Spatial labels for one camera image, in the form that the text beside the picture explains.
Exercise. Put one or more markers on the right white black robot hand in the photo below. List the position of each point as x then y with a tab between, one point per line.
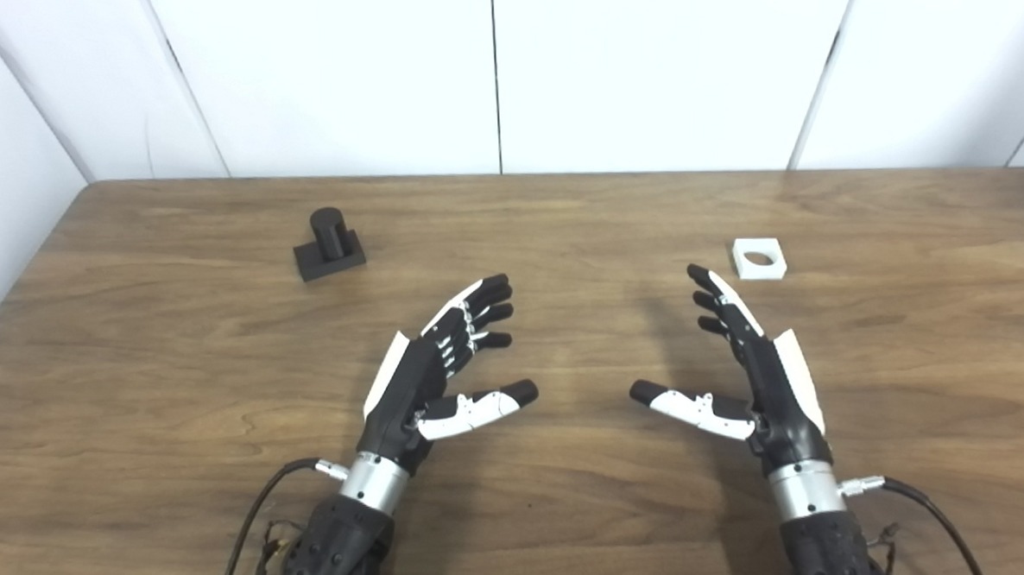
775	394

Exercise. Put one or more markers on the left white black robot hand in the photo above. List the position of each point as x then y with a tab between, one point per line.
404	395

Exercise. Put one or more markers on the white square piece with hole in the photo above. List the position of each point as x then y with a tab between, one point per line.
759	274

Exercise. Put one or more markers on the black peg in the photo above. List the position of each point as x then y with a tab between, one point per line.
329	232

